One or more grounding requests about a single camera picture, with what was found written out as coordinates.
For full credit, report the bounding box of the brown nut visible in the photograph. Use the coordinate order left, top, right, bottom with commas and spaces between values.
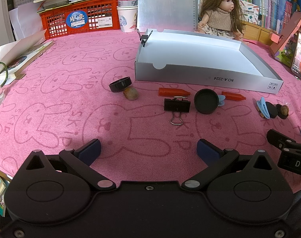
123, 86, 139, 101
276, 104, 289, 119

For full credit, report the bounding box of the black disc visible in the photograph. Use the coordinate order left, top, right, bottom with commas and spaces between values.
266, 102, 278, 119

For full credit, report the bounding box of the blue hair clip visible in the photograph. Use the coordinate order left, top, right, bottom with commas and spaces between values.
257, 97, 270, 119
218, 95, 225, 106

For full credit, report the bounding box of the black round lid cup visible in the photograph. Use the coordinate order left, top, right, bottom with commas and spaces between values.
194, 89, 219, 114

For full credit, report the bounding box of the red crayon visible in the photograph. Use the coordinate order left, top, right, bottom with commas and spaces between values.
158, 88, 191, 97
222, 91, 246, 101

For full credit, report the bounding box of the black binder clip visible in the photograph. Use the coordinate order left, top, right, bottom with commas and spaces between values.
164, 96, 191, 126

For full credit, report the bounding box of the black ring cap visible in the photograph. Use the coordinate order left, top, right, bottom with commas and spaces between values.
108, 76, 132, 92

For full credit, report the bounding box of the pink bunny towel mat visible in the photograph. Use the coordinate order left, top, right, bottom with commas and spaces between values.
0, 31, 301, 183

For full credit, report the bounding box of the pink phone stand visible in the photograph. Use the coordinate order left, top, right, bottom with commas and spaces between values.
269, 11, 301, 67

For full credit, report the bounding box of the grey cardboard box tray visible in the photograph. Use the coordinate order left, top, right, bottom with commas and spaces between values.
135, 29, 284, 94

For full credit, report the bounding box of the wooden drawer shelf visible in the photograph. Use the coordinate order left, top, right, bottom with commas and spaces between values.
243, 21, 273, 45

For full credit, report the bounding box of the open book at left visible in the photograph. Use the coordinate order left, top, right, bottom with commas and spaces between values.
0, 30, 54, 85

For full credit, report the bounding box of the row of books on shelf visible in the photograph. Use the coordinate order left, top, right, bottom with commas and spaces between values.
197, 0, 301, 34

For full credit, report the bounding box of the binder clip on box edge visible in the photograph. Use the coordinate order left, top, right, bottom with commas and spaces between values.
137, 29, 153, 47

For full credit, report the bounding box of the brown haired baby doll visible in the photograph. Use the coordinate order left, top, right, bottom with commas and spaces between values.
197, 0, 244, 41

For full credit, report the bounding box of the red plastic crate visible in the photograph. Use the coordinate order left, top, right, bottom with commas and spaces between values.
40, 0, 120, 40

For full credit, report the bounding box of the white paper cup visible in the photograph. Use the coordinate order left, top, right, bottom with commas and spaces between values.
117, 0, 138, 33

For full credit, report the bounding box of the translucent clipboard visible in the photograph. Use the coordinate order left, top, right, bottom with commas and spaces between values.
137, 0, 198, 32

